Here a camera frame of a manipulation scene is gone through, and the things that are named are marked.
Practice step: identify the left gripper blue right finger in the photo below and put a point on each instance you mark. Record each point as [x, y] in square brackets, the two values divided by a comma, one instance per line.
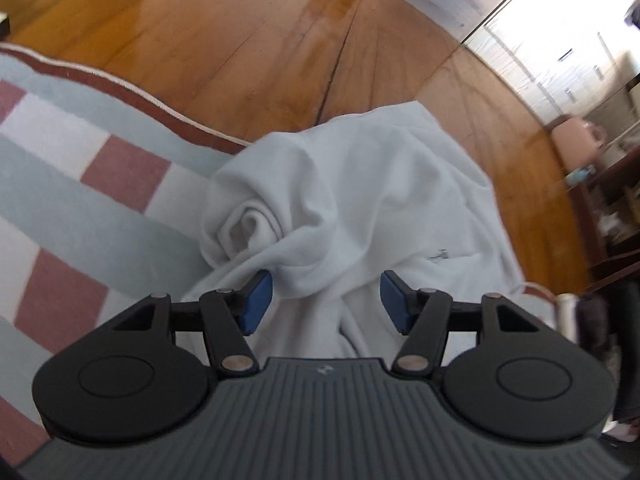
[421, 316]

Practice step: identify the pink handbag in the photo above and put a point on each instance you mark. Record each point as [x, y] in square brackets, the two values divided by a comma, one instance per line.
[578, 142]

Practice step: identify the white sweatshirt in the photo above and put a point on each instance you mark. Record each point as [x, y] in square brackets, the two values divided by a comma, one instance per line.
[326, 211]

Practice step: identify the blue spray bottle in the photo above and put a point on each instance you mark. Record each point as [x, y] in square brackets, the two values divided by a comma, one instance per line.
[580, 175]

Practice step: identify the white drawer cabinet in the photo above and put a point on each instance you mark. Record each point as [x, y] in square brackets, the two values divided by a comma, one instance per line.
[560, 57]

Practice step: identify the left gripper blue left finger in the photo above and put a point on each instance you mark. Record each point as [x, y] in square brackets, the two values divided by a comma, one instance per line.
[231, 315]

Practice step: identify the dark wooden desk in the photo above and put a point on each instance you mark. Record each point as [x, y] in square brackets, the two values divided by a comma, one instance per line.
[607, 209]

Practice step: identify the striped floor rug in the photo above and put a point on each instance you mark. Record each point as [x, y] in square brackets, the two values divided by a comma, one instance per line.
[102, 189]

